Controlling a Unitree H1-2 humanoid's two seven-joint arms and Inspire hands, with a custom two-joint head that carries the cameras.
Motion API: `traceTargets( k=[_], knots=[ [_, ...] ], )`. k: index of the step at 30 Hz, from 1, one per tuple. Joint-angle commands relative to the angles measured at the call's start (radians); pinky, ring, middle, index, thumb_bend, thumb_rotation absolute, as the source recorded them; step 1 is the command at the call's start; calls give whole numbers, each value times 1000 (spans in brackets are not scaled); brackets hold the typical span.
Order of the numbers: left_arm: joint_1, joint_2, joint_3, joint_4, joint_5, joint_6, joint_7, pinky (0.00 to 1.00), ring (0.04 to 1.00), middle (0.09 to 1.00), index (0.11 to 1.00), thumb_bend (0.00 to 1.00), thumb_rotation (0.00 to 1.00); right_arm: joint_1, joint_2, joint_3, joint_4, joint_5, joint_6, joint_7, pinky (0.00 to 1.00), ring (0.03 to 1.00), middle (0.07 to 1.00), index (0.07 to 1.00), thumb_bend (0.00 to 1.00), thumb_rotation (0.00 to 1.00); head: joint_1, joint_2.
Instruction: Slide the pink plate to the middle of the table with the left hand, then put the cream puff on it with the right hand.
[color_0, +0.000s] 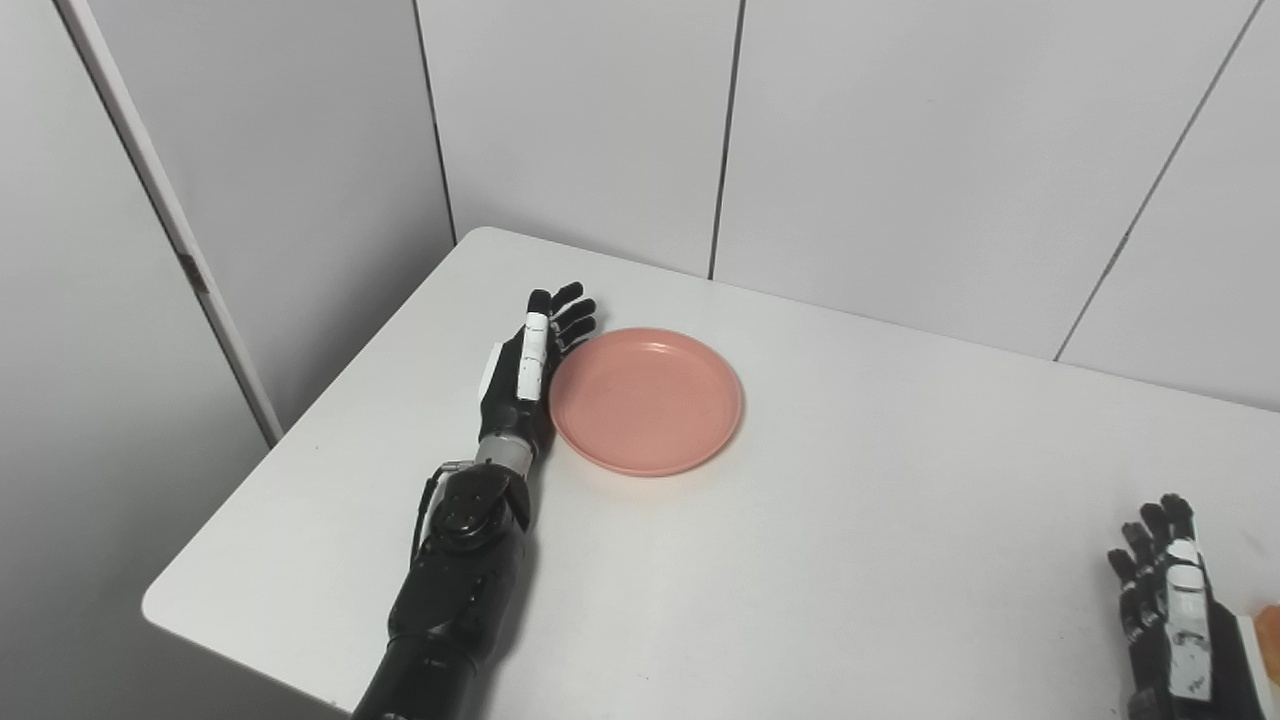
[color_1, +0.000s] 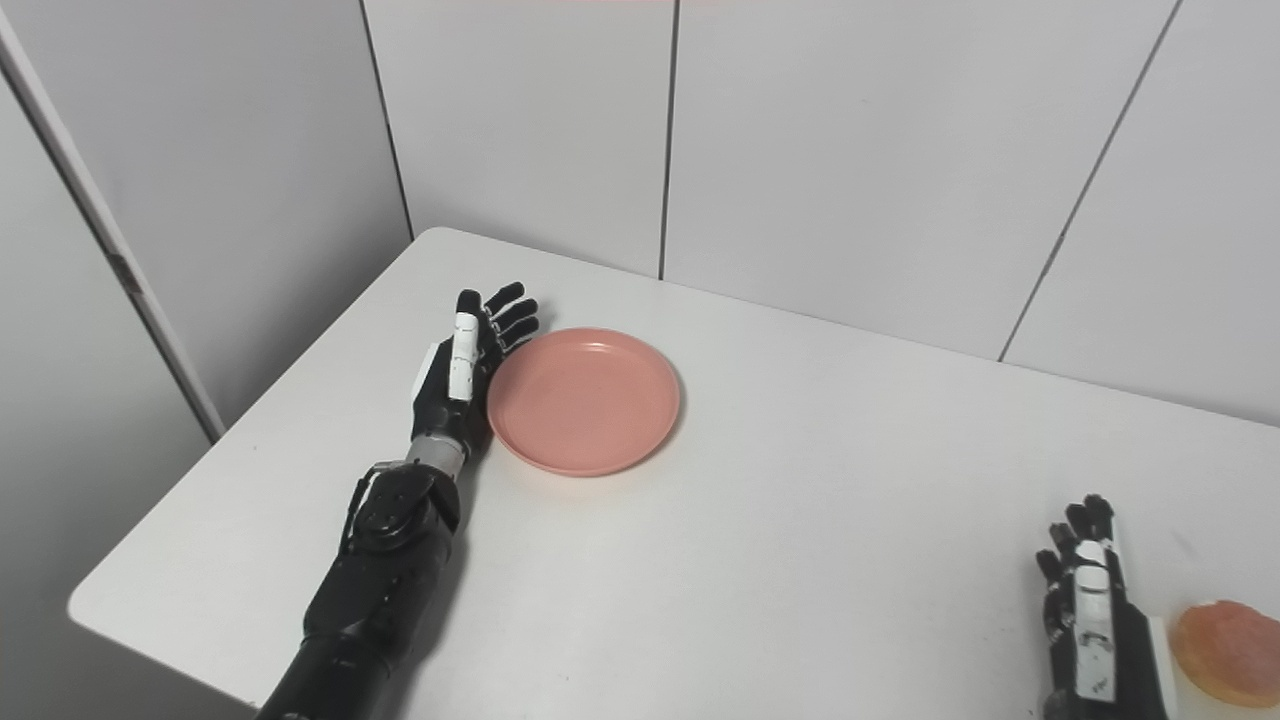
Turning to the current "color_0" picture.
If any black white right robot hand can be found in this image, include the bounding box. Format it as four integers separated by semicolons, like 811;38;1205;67
1106;493;1280;720

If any pink round plate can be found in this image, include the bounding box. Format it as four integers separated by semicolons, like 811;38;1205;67
548;327;744;478

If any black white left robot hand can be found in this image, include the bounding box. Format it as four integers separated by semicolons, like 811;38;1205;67
477;282;598;451

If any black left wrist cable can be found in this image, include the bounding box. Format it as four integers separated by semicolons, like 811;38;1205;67
410;460;471;561

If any orange cream puff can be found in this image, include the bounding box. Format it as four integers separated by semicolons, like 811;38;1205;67
1255;604;1280;681

